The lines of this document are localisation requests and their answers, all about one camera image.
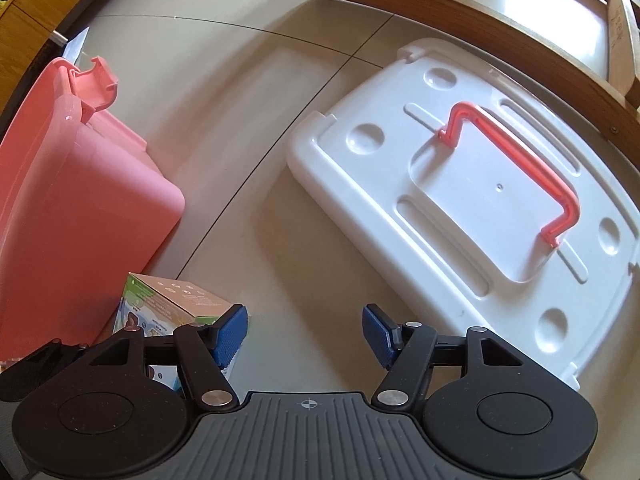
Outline green bear toy box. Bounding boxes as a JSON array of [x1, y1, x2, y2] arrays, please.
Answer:
[[112, 273, 240, 377]]

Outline wooden chair frame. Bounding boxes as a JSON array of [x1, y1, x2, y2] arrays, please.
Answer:
[[297, 0, 640, 146]]

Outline pink plastic storage bin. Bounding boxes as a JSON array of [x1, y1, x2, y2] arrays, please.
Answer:
[[1, 58, 186, 361]]

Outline wooden low cabinet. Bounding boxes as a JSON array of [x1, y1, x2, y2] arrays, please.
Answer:
[[1, 0, 92, 107]]

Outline white bin lid pink handle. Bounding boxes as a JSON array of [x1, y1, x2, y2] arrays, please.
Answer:
[[286, 38, 639, 386]]

